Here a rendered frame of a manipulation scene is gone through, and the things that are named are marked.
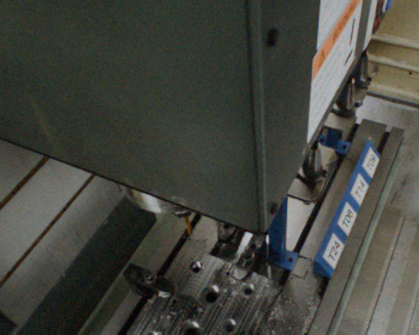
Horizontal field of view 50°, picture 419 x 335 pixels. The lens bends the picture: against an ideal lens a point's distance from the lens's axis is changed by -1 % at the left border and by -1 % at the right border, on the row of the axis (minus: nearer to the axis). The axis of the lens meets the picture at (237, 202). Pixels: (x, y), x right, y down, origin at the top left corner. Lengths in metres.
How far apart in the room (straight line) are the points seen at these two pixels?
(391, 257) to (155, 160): 1.11
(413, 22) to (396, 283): 0.79
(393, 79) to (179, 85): 1.40
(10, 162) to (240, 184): 0.72
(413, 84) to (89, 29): 1.42
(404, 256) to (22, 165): 1.08
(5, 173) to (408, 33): 1.21
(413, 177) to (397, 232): 0.23
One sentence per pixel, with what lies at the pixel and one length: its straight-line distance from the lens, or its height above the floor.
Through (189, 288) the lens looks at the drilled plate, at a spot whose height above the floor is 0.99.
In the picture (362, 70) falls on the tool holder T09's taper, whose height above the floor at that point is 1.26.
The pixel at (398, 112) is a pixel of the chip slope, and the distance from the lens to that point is 1.72.
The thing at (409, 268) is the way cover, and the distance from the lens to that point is 1.46.
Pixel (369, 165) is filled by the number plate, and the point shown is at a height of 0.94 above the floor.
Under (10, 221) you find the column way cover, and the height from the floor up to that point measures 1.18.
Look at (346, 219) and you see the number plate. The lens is 1.26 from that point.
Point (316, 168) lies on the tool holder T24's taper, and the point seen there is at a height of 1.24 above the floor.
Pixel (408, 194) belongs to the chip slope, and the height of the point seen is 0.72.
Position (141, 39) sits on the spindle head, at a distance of 0.33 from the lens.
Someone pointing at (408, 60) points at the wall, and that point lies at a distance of 1.64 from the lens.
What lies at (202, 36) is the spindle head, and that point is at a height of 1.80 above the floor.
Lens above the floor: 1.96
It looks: 53 degrees down
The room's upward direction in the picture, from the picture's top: 6 degrees counter-clockwise
